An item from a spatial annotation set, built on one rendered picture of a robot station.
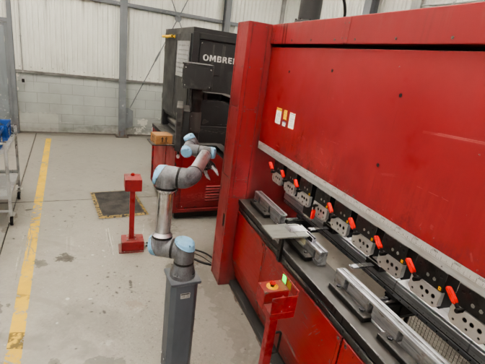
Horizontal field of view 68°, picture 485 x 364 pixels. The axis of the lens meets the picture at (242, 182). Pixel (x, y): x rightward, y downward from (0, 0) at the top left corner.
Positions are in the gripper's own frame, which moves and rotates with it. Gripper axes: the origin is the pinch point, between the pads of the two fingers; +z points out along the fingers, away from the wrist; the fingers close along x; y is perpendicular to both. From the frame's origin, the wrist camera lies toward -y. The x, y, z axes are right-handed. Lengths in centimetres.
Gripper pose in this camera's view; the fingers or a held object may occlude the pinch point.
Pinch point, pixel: (213, 175)
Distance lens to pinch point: 256.0
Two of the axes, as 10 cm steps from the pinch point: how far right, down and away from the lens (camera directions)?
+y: 1.0, 4.3, -9.0
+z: 4.5, 7.9, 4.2
